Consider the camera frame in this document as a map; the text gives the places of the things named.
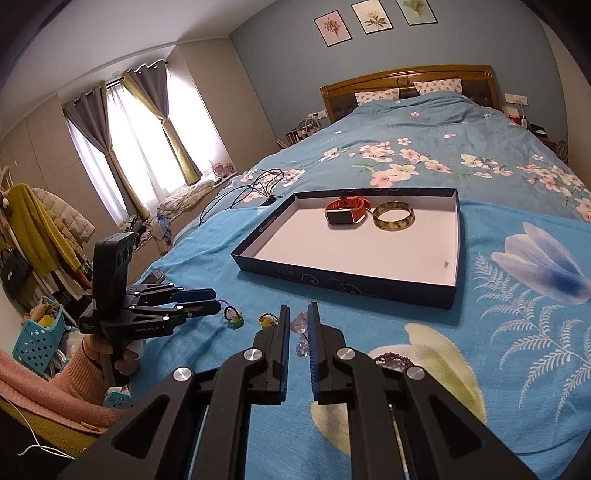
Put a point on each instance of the black handbag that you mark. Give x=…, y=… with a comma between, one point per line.
x=16, y=272

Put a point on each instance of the person's left hand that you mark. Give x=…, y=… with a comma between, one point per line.
x=127, y=357

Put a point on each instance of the blue blossom print duvet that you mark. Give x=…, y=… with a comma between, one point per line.
x=415, y=129

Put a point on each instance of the wooden nightstand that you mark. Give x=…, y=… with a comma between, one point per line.
x=551, y=143

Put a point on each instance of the row of cosmetics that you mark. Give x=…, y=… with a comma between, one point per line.
x=300, y=134

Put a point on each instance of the folded floral bedding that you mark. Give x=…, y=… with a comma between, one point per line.
x=184, y=196

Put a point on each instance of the small pink fan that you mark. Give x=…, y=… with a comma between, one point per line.
x=222, y=170

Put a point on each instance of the pile of clothes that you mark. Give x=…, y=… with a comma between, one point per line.
x=147, y=228

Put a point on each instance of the dark blue box lid tray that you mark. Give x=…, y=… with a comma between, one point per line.
x=369, y=258

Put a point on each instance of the beige down jacket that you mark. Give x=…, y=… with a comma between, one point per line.
x=74, y=217

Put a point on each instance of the wooden headboard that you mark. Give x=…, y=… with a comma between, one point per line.
x=406, y=74

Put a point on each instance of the grey and gold curtain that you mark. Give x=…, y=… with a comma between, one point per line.
x=180, y=147
x=87, y=120

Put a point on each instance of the yellow sweater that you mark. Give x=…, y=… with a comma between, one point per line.
x=37, y=221

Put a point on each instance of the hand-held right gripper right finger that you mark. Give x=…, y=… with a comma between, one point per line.
x=315, y=360

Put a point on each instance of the person's left forearm pink sleeve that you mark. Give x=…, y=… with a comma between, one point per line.
x=55, y=392

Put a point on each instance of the orange smartwatch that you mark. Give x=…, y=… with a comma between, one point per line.
x=344, y=216

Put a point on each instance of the red box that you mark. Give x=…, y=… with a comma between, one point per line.
x=515, y=113

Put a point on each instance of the green flower framed picture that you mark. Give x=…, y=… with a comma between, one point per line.
x=418, y=10

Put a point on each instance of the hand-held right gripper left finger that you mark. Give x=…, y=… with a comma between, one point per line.
x=282, y=360

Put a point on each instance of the white patterned pillow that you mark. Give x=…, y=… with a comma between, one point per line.
x=376, y=96
x=438, y=86

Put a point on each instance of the blue plastic basket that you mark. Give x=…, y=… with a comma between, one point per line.
x=34, y=348

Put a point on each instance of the white flower framed picture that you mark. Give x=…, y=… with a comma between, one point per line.
x=370, y=17

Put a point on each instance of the white wall switch panel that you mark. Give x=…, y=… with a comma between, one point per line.
x=515, y=98

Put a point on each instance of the pink flower framed picture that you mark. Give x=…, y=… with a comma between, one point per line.
x=332, y=28

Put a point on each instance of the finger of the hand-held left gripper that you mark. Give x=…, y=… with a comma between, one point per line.
x=198, y=308
x=184, y=294

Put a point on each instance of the blue floral print blanket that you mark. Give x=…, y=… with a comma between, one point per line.
x=508, y=369

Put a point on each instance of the gold marbled bangle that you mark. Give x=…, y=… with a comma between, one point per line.
x=392, y=225

